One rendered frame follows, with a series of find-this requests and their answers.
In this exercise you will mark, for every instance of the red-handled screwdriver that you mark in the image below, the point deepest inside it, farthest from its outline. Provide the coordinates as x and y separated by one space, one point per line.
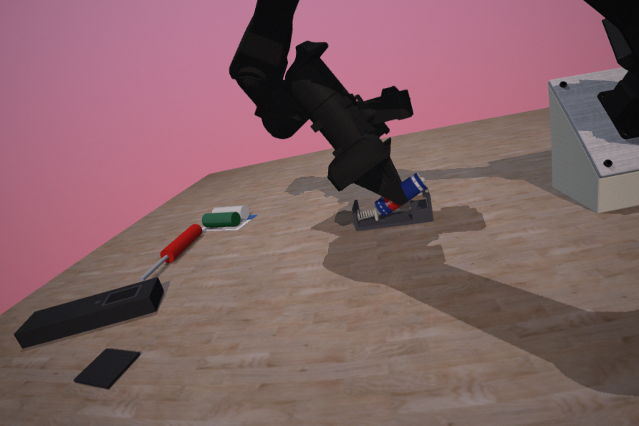
178 246

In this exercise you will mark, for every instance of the blue and red battery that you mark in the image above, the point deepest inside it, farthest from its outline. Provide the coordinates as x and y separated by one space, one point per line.
412 186

